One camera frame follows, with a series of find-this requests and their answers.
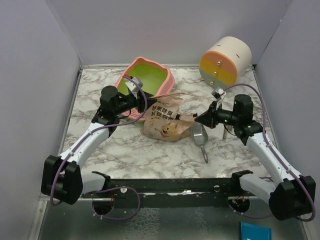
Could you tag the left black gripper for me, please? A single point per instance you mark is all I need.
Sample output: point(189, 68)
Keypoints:
point(141, 100)

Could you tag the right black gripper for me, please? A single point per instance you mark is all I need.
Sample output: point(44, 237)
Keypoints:
point(209, 118)

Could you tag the grey metal scoop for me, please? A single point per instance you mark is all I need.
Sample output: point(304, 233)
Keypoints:
point(200, 138)

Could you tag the peach cat litter bag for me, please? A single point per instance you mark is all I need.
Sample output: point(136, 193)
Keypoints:
point(165, 122)

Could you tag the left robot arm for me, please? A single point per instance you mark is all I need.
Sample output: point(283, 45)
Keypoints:
point(62, 179)

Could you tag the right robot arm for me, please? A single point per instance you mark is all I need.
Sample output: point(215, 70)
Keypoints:
point(290, 194)

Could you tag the pink green litter box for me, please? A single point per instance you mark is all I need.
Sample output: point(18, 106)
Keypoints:
point(156, 78)

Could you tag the round cream drawer cabinet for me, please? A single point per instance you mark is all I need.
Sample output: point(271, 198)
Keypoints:
point(222, 64)

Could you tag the blue card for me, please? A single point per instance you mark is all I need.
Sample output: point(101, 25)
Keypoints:
point(254, 232)

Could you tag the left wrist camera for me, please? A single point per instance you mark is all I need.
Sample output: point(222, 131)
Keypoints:
point(133, 84)

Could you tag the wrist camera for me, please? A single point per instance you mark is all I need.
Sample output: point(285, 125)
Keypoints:
point(133, 84)
point(218, 94)

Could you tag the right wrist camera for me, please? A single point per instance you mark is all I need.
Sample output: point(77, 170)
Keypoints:
point(218, 94)

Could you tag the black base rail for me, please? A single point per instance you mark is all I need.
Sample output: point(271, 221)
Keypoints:
point(170, 193)

